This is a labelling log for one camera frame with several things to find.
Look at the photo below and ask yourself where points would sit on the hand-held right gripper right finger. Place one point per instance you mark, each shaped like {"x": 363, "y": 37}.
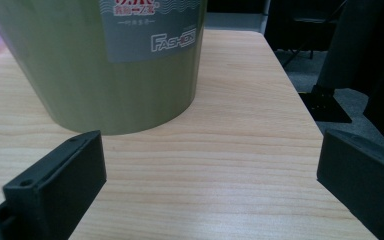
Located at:
{"x": 366, "y": 186}

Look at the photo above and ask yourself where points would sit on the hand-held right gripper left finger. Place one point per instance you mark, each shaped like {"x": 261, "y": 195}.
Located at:
{"x": 56, "y": 186}

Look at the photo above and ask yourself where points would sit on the black chair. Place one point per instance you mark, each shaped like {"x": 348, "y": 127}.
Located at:
{"x": 308, "y": 20}

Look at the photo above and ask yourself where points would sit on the black yellow-edged base plate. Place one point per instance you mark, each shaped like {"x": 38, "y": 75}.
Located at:
{"x": 326, "y": 106}

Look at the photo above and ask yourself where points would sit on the green plastic trash bin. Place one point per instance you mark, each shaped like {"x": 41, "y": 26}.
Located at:
{"x": 80, "y": 83}

